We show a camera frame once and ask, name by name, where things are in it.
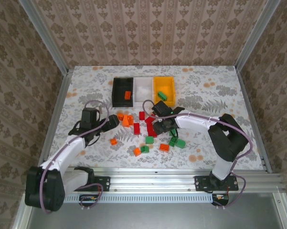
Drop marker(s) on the small orange lego brick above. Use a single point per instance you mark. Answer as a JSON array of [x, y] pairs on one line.
[[120, 116]]

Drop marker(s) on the long red lego brick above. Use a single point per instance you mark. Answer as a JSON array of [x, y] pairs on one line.
[[150, 130]]

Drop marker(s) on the orange sloped lego brick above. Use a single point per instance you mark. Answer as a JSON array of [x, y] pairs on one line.
[[125, 122]]

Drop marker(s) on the orange curved lego brick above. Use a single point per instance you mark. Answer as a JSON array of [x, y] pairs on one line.
[[113, 141]]

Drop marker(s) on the red two-by-four lego brick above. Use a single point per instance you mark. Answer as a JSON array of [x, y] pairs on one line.
[[136, 129]]

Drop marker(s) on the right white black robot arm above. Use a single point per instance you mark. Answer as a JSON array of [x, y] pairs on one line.
[[195, 121]]

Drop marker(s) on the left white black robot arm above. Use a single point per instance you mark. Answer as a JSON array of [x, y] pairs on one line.
[[71, 150]]

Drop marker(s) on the orange two-by-three lego brick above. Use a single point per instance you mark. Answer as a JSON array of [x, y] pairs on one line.
[[164, 147]]

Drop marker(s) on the green sloped lego brick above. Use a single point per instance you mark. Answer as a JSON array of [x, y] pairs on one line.
[[145, 149]]

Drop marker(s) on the black plastic bin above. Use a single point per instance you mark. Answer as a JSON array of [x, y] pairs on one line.
[[120, 89]]

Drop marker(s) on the white translucent plastic bin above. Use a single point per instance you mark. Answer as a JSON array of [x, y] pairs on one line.
[[141, 91]]

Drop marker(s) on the yellow plastic bin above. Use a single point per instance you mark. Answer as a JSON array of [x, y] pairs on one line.
[[168, 86]]

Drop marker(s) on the floral tablecloth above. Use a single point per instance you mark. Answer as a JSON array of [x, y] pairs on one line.
[[205, 95]]

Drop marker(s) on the left small connector board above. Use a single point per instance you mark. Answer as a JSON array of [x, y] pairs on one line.
[[88, 198]]

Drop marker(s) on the small connector board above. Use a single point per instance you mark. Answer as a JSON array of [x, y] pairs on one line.
[[88, 198], [220, 197]]

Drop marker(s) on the grey metal base panel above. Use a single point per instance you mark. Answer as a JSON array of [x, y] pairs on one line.
[[145, 217]]

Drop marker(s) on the right small connector board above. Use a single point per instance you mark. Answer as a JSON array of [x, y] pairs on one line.
[[220, 197]]

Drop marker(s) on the left aluminium side rail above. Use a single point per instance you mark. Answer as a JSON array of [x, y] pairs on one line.
[[59, 107]]

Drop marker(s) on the aluminium side rail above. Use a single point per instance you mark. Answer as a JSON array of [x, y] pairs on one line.
[[59, 107], [253, 114]]

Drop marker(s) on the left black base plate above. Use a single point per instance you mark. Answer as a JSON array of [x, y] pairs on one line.
[[103, 182]]

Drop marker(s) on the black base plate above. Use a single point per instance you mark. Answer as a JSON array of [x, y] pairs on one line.
[[201, 182], [103, 182]]

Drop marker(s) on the aluminium mounting rail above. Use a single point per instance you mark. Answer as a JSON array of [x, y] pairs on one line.
[[152, 181]]

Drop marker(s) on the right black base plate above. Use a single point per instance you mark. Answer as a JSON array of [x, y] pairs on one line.
[[201, 182]]

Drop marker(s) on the right aluminium side rail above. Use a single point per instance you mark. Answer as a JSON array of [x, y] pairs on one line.
[[253, 114]]

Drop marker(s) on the left aluminium frame post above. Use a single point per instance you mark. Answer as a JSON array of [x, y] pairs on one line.
[[44, 35]]

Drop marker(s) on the aluminium frame post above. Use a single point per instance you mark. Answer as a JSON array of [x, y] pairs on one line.
[[253, 33], [44, 35]]

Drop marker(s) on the right aluminium frame post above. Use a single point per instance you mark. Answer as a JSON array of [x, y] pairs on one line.
[[253, 33]]

